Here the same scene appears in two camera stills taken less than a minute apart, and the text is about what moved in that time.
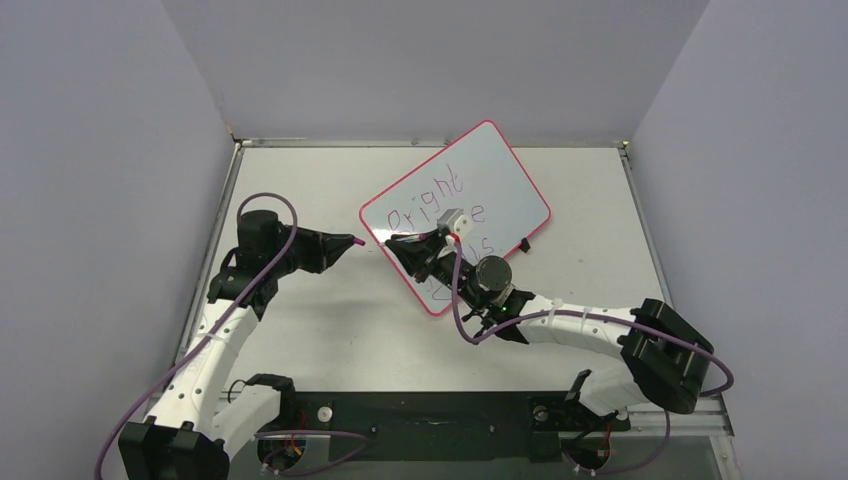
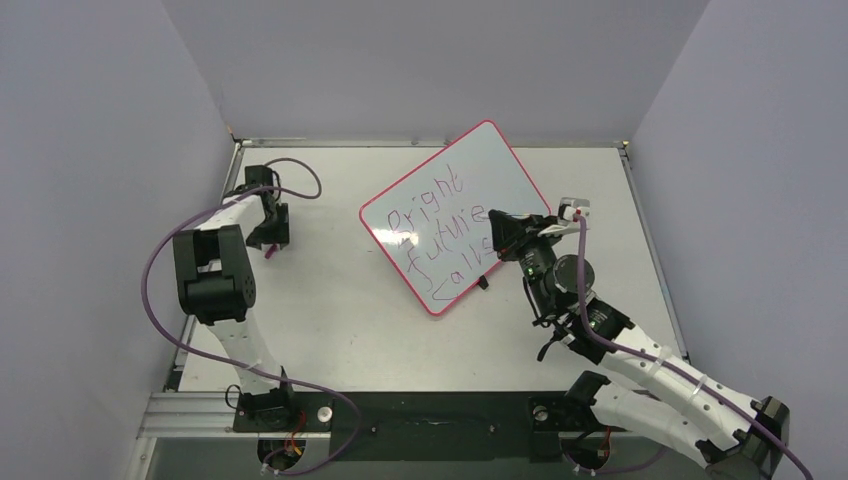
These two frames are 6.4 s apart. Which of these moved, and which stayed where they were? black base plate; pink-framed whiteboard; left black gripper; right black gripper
Moved: right black gripper; left black gripper
Stayed: pink-framed whiteboard; black base plate
